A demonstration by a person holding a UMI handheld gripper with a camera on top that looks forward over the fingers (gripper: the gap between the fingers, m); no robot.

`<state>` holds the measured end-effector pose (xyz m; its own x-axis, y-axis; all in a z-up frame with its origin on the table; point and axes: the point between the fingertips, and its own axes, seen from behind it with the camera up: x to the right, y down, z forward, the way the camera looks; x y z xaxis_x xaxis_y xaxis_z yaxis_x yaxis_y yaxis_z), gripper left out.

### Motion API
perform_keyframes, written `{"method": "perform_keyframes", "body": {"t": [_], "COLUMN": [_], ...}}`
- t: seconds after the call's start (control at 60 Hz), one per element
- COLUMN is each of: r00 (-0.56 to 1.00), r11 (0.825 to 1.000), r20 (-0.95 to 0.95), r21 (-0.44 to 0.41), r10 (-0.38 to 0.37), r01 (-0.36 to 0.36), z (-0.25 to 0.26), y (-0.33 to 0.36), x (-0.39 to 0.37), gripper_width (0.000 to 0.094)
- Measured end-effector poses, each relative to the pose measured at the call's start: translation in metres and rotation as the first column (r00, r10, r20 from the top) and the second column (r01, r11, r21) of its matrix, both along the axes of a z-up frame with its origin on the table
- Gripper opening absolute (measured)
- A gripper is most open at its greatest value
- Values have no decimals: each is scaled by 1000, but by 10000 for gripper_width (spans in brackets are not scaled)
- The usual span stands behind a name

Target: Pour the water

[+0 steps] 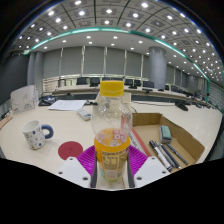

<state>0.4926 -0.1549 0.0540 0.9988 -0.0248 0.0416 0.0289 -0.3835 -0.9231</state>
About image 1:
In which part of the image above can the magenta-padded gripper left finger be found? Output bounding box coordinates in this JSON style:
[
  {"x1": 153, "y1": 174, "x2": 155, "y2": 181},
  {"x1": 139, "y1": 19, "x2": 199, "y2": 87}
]
[{"x1": 55, "y1": 144, "x2": 99, "y2": 189}]

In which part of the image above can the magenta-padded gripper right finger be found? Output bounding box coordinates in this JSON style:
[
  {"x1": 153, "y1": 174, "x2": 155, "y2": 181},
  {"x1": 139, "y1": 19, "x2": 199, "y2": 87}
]
[{"x1": 126, "y1": 144, "x2": 170, "y2": 189}]

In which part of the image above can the clear yellow-capped drink bottle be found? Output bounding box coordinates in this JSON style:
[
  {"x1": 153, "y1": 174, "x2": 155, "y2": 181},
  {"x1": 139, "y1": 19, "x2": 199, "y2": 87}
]
[{"x1": 90, "y1": 80, "x2": 134, "y2": 183}]

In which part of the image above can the flat round red coaster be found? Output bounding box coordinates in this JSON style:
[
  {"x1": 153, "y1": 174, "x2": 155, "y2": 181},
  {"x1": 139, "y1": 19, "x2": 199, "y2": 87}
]
[{"x1": 57, "y1": 140, "x2": 84, "y2": 161}]

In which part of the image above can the red-edged white pad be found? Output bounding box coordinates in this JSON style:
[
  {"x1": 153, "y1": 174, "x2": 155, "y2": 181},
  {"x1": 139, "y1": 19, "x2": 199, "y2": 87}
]
[{"x1": 129, "y1": 126, "x2": 153, "y2": 158}]

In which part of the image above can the green whiteboard eraser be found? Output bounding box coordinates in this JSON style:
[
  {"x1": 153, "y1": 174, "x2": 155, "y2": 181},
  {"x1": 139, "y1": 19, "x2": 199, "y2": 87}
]
[{"x1": 159, "y1": 125, "x2": 173, "y2": 144}]

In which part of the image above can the open brown cardboard box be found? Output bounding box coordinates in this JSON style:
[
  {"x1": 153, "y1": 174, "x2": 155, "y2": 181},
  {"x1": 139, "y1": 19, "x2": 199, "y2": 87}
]
[{"x1": 129, "y1": 112, "x2": 206, "y2": 173}]

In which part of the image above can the white power strip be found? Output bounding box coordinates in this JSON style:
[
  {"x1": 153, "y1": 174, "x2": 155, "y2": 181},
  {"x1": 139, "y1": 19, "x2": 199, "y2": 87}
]
[{"x1": 76, "y1": 108, "x2": 92, "y2": 122}]

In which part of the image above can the white paper sheet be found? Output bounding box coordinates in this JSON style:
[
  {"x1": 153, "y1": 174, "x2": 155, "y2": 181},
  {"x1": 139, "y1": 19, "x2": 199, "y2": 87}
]
[{"x1": 48, "y1": 99, "x2": 88, "y2": 112}]

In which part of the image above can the black desk microphone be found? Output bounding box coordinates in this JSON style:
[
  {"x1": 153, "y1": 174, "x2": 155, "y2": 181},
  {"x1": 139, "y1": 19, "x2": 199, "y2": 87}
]
[{"x1": 174, "y1": 101, "x2": 190, "y2": 112}]

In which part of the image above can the black desk telephone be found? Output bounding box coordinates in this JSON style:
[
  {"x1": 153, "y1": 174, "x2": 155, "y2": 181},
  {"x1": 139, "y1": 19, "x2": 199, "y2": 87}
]
[{"x1": 38, "y1": 95, "x2": 58, "y2": 107}]

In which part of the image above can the beige desk tray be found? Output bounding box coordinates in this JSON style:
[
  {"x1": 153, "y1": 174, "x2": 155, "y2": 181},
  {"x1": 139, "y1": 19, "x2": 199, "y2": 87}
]
[{"x1": 122, "y1": 92, "x2": 132, "y2": 108}]

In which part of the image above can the long curved conference desk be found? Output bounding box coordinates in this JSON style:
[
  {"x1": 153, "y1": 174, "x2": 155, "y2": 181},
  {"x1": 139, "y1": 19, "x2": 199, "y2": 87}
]
[{"x1": 53, "y1": 84, "x2": 214, "y2": 108}]

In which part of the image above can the brown paper envelope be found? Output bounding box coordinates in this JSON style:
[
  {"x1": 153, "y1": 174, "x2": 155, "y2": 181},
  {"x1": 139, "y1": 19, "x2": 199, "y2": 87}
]
[{"x1": 0, "y1": 113, "x2": 14, "y2": 130}]

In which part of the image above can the white carton box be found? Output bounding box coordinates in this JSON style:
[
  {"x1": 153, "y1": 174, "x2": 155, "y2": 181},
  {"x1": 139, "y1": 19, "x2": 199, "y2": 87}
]
[{"x1": 9, "y1": 84, "x2": 39, "y2": 115}]

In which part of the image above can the row of black office chairs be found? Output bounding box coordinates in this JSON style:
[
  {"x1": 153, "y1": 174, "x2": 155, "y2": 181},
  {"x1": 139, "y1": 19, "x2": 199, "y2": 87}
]
[{"x1": 68, "y1": 76, "x2": 201, "y2": 98}]

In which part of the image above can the group of ceiling lights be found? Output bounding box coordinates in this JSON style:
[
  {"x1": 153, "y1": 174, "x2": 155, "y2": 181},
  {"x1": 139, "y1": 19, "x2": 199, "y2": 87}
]
[{"x1": 18, "y1": 0, "x2": 221, "y2": 81}]

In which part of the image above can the white patterned mug blue handle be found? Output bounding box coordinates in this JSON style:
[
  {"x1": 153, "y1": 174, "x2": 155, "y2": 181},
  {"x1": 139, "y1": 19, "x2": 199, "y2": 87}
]
[{"x1": 21, "y1": 120, "x2": 55, "y2": 150}]

